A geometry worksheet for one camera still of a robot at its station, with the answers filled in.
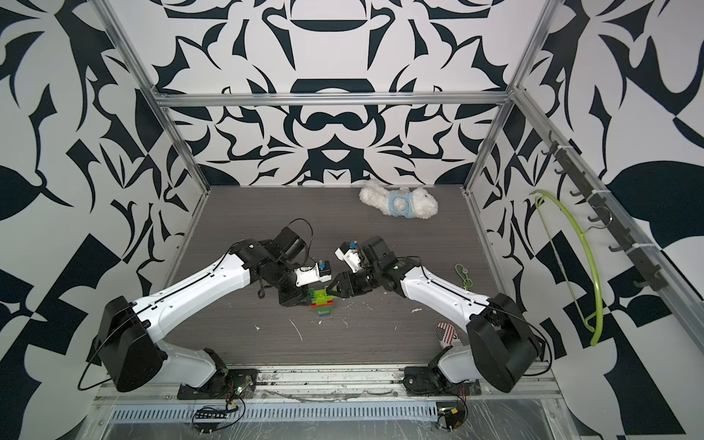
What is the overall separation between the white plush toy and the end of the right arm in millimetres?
378

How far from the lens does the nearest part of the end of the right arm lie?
71 cm

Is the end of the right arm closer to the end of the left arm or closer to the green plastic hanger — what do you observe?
the end of the left arm

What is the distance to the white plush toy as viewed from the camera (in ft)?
3.42
